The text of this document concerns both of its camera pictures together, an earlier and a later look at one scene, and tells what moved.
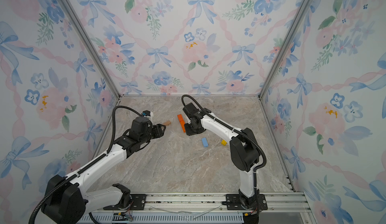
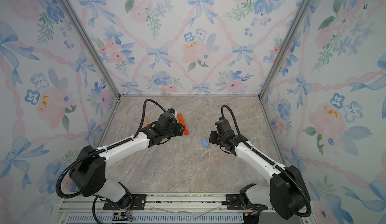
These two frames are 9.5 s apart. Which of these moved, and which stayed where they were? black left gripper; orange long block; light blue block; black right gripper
Moved: black left gripper; black right gripper
Stayed: light blue block; orange long block
